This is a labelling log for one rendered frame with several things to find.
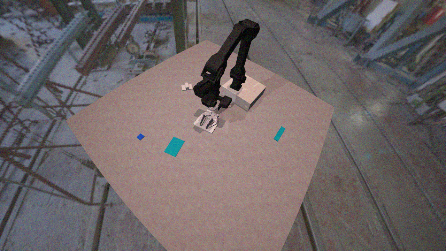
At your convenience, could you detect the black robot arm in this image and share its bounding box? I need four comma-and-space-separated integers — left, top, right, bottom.
193, 19, 260, 108

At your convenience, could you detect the teal flat plate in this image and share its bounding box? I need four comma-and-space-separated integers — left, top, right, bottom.
164, 137, 184, 157

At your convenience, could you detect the teal rectangular block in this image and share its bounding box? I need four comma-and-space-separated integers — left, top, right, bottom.
274, 126, 285, 141

